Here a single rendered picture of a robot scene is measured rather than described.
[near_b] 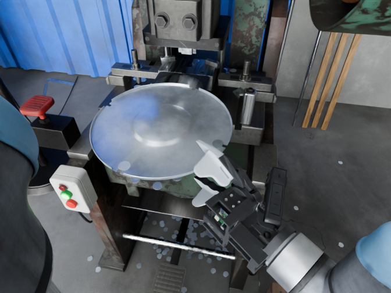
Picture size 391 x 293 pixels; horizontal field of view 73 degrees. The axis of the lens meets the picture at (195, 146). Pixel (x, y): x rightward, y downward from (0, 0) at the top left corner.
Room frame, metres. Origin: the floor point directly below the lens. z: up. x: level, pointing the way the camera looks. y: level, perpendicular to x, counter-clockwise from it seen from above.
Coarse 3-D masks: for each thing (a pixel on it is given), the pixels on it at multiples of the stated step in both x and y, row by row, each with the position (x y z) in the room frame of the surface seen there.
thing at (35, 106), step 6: (36, 96) 0.57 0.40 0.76; (42, 96) 0.57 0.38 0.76; (30, 102) 0.54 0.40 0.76; (36, 102) 0.54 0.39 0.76; (42, 102) 0.54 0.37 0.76; (48, 102) 0.54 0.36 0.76; (54, 102) 0.56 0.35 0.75; (24, 108) 0.52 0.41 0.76; (30, 108) 0.52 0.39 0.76; (36, 108) 0.52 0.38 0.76; (42, 108) 0.52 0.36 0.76; (48, 108) 0.53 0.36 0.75; (24, 114) 0.51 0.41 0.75; (30, 114) 0.51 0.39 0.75; (36, 114) 0.50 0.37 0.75; (42, 114) 0.51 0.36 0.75
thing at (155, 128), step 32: (128, 96) 0.53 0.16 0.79; (160, 96) 0.53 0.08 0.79; (192, 96) 0.53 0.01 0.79; (96, 128) 0.42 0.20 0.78; (128, 128) 0.42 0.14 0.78; (160, 128) 0.41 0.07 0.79; (192, 128) 0.41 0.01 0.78; (224, 128) 0.42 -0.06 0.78; (128, 160) 0.33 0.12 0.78; (160, 160) 0.33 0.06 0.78; (192, 160) 0.33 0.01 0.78
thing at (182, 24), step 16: (160, 0) 0.59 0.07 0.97; (176, 0) 0.59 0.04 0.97; (192, 0) 0.59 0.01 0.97; (208, 0) 0.60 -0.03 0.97; (160, 16) 0.58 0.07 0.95; (176, 16) 0.59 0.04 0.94; (192, 16) 0.58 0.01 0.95; (208, 16) 0.60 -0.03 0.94; (160, 32) 0.59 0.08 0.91; (176, 32) 0.59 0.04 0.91; (192, 32) 0.58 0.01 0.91; (208, 32) 0.60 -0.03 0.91
